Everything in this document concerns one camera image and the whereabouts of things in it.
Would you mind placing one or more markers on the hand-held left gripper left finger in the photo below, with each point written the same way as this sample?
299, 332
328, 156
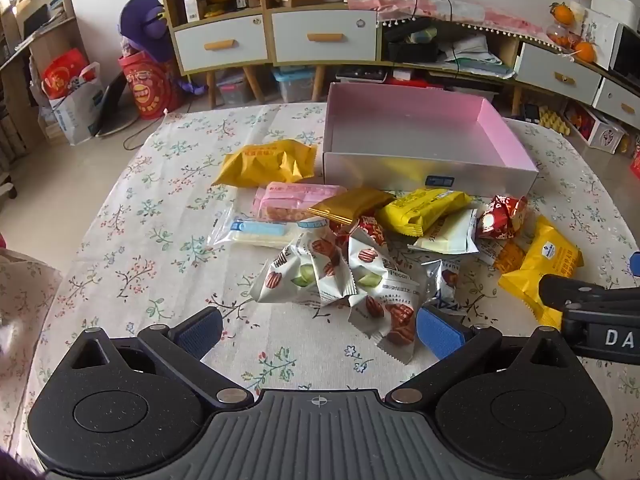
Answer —
200, 332

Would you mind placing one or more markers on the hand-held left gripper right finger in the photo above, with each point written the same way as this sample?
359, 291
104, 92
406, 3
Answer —
440, 332

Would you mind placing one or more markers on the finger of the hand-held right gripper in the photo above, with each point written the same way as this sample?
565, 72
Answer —
565, 292
635, 263

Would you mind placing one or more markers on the yellow packet with round logo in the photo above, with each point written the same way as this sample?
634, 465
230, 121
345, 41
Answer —
540, 265

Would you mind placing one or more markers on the silver blue snack packet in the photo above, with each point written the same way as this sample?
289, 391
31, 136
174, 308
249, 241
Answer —
445, 280

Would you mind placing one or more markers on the orange snack packet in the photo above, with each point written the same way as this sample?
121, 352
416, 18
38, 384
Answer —
510, 257

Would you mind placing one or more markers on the cream white snack packet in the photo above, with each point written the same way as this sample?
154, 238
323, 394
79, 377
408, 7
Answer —
445, 235

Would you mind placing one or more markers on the red triangular snack packet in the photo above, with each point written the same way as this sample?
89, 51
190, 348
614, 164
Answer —
500, 217

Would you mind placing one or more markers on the clear packet with blue strip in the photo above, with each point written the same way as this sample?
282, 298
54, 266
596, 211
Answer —
255, 232

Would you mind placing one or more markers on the bright yellow snack packet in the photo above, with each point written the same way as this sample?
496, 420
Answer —
425, 207

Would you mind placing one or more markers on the gold snack packet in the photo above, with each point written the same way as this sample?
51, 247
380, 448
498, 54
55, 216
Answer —
345, 205

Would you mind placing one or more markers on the pink snack packet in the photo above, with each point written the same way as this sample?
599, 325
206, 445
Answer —
290, 200

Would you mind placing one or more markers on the mustard yellow snack packet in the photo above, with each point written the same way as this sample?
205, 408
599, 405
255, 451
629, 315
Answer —
265, 162

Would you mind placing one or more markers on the silver box with pink inside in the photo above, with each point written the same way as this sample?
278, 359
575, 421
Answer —
400, 125

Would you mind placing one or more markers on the white and red carton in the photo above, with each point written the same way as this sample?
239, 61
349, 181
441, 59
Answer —
605, 137

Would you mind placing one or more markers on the yellow foam sheet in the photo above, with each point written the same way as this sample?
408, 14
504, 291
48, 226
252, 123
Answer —
555, 121

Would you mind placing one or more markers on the orange fruit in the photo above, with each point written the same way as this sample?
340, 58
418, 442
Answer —
585, 51
562, 12

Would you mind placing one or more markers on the white microwave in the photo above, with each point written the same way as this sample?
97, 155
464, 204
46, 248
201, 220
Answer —
600, 40

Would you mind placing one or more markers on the black laptop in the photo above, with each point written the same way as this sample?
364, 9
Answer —
112, 107

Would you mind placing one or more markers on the clear tub of small oranges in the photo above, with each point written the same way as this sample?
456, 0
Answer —
557, 35

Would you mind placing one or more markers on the clear storage box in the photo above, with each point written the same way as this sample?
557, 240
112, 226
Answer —
232, 90

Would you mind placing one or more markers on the low wooden cabinet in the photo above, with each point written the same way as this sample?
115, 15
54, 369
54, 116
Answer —
507, 50

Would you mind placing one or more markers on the red gift bag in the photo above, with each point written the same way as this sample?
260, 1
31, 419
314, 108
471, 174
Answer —
147, 87

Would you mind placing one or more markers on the white shopping bag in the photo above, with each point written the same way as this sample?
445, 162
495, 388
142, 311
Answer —
75, 115

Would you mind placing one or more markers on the pile of papers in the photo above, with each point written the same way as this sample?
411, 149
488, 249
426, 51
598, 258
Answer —
470, 52

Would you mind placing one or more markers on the white box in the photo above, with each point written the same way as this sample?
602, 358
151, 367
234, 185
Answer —
607, 2

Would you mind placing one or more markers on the storage box with blue lid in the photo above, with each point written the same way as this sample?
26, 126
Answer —
295, 87

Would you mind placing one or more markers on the clear box with black lid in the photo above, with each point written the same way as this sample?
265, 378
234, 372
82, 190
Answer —
360, 74

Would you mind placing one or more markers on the black bag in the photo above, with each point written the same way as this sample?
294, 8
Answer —
412, 52

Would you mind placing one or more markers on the red bag with gold print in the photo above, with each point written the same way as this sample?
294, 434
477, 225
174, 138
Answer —
60, 75

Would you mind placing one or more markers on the purple plush toy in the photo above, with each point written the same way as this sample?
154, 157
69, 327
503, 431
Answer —
142, 15

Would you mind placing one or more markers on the wooden bookshelf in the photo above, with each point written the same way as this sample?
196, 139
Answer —
50, 45

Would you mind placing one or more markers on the pink cloth cover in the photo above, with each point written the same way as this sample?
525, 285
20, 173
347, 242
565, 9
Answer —
400, 0

